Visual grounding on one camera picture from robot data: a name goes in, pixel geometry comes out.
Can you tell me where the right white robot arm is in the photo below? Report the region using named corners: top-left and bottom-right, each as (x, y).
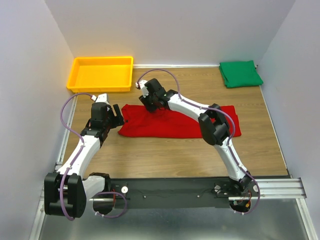
top-left (135, 78), bottom-right (252, 196)

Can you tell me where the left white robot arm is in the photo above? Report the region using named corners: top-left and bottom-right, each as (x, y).
top-left (44, 102), bottom-right (125, 220)

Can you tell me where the yellow plastic tray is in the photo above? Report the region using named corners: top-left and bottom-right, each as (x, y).
top-left (66, 56), bottom-right (134, 93)

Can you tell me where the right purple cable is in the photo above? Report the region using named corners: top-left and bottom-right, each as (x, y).
top-left (136, 68), bottom-right (261, 216)

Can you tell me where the purple cable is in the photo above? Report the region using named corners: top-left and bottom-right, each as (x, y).
top-left (59, 92), bottom-right (128, 222)
top-left (136, 68), bottom-right (261, 216)

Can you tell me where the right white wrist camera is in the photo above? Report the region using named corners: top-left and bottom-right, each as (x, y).
top-left (135, 79), bottom-right (149, 98)

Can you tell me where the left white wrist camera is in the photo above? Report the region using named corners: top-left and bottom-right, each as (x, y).
top-left (90, 93), bottom-right (110, 105)

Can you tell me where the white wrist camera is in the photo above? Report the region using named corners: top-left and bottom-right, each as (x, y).
top-left (90, 93), bottom-right (110, 105)
top-left (135, 79), bottom-right (149, 98)

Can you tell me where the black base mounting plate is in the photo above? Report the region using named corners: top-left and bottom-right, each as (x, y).
top-left (92, 177), bottom-right (261, 216)

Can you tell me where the folded green t shirt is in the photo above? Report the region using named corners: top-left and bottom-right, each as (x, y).
top-left (219, 60), bottom-right (264, 89)

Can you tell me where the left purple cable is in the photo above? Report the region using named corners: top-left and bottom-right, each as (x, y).
top-left (59, 92), bottom-right (128, 222)

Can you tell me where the red t shirt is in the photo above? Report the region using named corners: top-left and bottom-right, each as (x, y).
top-left (117, 104), bottom-right (242, 140)

